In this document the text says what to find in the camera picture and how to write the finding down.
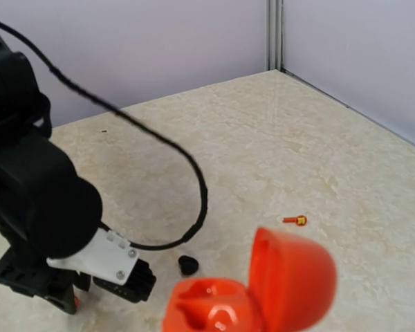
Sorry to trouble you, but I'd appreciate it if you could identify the right aluminium corner post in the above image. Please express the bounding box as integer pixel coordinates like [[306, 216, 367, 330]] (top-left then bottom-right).
[[266, 0, 284, 72]]

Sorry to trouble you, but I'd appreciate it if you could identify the red earbud with gold tip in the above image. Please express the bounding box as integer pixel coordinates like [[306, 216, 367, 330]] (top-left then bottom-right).
[[282, 215, 308, 227]]

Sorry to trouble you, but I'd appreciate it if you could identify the red earbud charging case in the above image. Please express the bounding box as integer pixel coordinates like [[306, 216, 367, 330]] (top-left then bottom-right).
[[162, 228, 338, 331]]

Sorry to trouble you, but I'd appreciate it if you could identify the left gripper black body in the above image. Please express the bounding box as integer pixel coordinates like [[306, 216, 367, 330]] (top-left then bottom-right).
[[0, 249, 90, 315]]

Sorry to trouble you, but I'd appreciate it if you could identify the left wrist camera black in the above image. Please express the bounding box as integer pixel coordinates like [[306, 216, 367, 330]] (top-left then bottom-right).
[[93, 259, 156, 303]]

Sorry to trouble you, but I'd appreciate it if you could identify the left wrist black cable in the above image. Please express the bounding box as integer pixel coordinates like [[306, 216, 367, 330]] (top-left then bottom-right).
[[0, 15, 209, 250]]

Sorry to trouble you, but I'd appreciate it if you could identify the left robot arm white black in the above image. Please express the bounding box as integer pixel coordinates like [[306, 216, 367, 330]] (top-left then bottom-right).
[[0, 37, 102, 315]]

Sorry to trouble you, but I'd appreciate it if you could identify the black earbud upper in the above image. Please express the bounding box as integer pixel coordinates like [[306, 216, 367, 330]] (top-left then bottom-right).
[[178, 255, 199, 277]]

